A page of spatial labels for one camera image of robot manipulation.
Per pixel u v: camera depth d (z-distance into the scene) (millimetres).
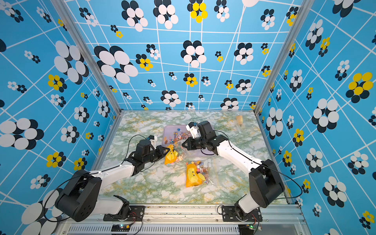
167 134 1050
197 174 824
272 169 432
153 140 820
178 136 1017
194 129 753
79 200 422
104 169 518
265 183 426
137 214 733
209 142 627
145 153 695
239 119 1087
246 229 705
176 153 825
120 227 722
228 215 723
